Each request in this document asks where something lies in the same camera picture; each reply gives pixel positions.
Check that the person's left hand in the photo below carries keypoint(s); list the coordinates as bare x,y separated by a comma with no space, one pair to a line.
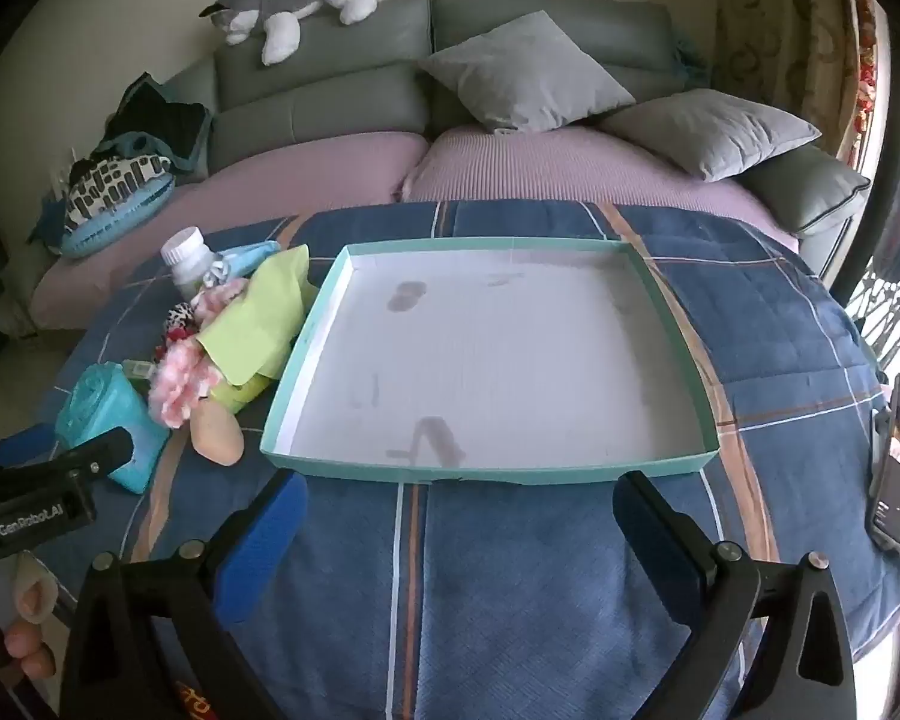
34,592

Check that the teal shallow cardboard box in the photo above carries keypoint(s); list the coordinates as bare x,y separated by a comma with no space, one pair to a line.
495,360

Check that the red scrunchie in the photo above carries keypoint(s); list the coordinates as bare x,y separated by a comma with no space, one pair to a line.
163,350

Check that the grey square pillow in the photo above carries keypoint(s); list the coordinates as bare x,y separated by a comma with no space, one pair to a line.
529,71
709,135

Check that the white pill bottle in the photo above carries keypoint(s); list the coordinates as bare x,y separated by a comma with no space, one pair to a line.
187,259

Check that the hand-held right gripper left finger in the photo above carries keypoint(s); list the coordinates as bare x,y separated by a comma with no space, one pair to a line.
264,540

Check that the leopard print scrunchie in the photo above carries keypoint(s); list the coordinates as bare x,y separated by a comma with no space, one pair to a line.
180,319

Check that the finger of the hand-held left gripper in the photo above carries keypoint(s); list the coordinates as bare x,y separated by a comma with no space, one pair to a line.
22,444
90,454

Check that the grey green sofa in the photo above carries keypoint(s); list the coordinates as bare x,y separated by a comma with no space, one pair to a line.
330,90

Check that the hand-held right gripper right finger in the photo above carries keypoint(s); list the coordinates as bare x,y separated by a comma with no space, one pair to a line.
656,540

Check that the light green cloth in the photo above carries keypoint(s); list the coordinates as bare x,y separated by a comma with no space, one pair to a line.
259,315

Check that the grey cushion dark piping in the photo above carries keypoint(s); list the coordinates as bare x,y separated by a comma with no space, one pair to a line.
802,195

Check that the patterned beige curtain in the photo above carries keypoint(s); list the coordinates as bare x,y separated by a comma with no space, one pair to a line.
780,30

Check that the pink sofa seat cover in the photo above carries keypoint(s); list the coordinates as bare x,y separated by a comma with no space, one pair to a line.
270,180
570,165

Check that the black white patterned blue cushion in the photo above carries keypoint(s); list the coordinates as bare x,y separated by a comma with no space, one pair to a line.
112,195

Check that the black clothes teal trim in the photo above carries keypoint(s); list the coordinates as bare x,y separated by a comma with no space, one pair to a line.
161,120

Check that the round beige container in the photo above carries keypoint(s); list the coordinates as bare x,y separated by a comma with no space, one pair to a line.
217,431

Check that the pink white knitted scarf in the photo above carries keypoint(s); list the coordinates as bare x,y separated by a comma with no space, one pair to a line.
184,382

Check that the teal plastic bag roll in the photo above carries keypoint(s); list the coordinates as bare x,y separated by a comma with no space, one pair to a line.
109,405

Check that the light blue cloth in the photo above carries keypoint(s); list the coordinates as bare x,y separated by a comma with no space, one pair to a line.
247,256

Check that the blue plaid blanket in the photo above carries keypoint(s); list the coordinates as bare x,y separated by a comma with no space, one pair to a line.
495,577

